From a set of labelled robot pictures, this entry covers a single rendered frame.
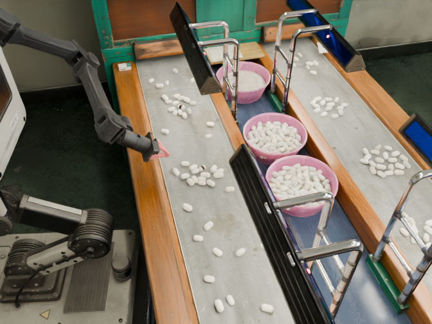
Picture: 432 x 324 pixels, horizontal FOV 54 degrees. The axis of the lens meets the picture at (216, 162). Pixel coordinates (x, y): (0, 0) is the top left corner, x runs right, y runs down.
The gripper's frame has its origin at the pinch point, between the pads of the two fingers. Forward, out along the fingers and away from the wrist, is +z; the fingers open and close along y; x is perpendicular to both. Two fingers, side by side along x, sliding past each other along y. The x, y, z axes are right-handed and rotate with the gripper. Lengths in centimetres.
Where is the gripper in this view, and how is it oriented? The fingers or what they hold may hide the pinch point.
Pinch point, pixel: (166, 154)
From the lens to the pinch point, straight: 156.8
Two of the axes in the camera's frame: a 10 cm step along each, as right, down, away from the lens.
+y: -2.7, -6.8, 6.8
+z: 7.3, 3.2, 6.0
